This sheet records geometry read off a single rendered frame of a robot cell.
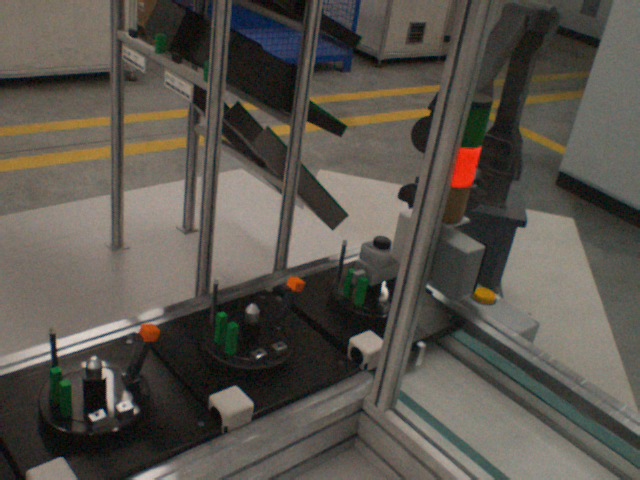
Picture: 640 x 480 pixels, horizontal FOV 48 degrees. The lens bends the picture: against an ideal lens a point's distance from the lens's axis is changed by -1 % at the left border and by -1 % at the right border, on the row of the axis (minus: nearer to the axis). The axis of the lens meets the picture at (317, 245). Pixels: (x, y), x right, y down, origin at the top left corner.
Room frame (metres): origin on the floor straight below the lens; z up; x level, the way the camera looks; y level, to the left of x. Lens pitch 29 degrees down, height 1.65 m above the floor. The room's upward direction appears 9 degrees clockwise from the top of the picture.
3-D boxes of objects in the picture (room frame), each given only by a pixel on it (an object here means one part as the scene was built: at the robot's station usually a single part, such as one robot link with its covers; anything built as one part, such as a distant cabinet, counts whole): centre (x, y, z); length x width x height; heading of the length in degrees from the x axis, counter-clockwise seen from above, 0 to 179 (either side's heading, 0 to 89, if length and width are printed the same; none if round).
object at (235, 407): (0.87, 0.08, 1.01); 0.24 x 0.24 x 0.13; 44
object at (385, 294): (1.04, -0.10, 0.98); 0.14 x 0.14 x 0.02
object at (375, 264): (1.04, -0.10, 1.06); 0.08 x 0.04 x 0.07; 134
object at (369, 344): (0.91, -0.10, 0.97); 0.05 x 0.05 x 0.04; 44
